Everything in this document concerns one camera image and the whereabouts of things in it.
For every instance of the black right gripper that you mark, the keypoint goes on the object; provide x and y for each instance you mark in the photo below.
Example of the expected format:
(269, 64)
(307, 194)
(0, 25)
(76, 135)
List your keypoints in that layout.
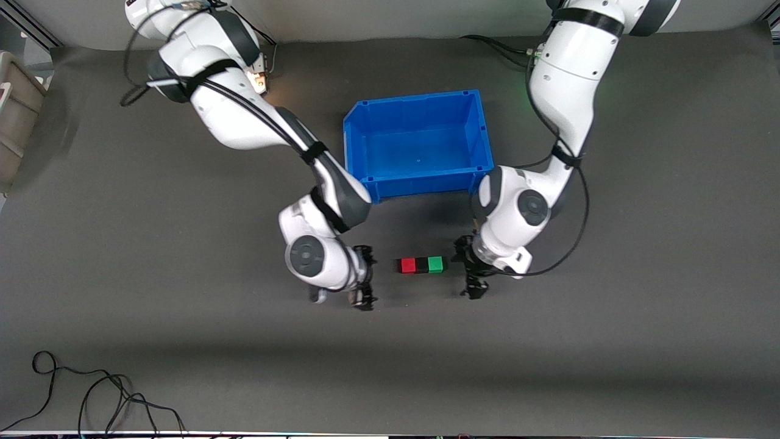
(364, 272)

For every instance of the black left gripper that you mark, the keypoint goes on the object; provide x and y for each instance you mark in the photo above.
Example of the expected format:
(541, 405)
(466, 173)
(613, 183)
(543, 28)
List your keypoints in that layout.
(467, 260)

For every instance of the small green cube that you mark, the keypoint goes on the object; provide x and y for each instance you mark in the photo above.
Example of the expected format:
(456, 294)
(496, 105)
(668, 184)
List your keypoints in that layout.
(435, 264)

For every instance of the small red cube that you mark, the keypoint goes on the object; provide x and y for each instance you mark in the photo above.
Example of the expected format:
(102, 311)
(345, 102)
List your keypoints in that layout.
(408, 265)

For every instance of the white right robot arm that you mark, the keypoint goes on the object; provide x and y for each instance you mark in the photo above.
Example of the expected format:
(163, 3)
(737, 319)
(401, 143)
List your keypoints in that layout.
(244, 122)

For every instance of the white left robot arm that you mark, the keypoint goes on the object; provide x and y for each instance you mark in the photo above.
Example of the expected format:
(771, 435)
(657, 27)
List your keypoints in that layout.
(567, 79)

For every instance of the small black cube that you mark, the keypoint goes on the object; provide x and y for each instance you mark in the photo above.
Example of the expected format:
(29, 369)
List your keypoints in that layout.
(422, 266)

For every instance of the dark grey table mat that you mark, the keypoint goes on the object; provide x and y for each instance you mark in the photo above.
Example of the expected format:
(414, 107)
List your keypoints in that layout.
(390, 353)

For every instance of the blue plastic storage bin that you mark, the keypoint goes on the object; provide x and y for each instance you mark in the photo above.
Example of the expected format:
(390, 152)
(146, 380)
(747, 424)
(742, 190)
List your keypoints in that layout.
(420, 149)

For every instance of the beige plastic container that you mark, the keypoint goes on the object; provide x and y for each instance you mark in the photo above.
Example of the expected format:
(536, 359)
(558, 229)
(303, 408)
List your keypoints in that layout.
(18, 116)

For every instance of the aluminium frame rail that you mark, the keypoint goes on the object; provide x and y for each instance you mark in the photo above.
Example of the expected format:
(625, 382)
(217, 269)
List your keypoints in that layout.
(30, 24)
(774, 27)

